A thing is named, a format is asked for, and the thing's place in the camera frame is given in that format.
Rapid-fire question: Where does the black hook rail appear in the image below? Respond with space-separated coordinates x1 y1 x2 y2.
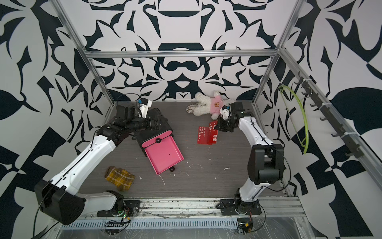
295 71 366 159

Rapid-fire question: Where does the white teddy bear pink shirt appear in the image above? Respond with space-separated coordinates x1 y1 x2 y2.
193 91 235 120

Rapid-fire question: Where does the green wire hanger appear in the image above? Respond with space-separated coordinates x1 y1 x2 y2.
277 84 309 155

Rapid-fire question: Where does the aluminium frame post left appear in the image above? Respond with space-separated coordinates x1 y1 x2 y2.
49 0 115 105

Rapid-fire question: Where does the map pattern cup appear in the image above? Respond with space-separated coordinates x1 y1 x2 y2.
186 104 198 114

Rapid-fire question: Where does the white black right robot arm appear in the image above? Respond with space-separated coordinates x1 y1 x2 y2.
215 102 286 206

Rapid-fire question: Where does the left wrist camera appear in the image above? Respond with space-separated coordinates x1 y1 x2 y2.
115 100 153 120

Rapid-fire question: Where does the yellow plaid cloth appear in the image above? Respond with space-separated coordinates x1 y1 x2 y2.
104 166 135 192

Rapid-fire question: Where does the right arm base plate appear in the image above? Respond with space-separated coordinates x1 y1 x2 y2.
216 199 262 216

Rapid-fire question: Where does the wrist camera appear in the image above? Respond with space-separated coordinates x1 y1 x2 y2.
220 106 230 120
115 100 153 120

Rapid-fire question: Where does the aluminium frame post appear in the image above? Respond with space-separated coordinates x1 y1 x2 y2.
49 0 115 105
252 0 307 106

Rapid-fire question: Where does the black connector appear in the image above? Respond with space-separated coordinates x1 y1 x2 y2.
103 216 132 236
237 217 253 234

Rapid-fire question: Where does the black connector left front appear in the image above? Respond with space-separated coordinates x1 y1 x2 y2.
103 216 132 236

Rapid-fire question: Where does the pink drawer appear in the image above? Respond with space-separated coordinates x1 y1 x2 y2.
142 130 184 175

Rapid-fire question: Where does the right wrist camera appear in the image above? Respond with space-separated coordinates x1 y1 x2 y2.
220 106 230 120

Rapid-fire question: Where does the red postcard with logo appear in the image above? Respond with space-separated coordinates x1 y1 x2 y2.
208 120 218 145

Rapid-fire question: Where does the black connector right front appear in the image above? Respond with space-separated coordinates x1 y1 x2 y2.
237 217 253 234

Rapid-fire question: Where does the aluminium front rail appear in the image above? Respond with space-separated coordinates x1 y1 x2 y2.
56 196 306 220

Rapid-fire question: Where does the aluminium frame post right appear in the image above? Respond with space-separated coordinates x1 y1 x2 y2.
252 0 307 106

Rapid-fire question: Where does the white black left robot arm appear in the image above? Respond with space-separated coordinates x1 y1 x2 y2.
34 113 168 225

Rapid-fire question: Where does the aluminium frame back crossbar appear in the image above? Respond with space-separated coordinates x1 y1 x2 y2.
85 49 276 59

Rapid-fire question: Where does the red postcard with text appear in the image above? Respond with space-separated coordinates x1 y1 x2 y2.
198 126 212 145

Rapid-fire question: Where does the black drawer cabinet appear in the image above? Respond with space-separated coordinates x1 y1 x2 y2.
134 108 173 157

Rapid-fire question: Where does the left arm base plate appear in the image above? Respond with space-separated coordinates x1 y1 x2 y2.
96 200 141 218

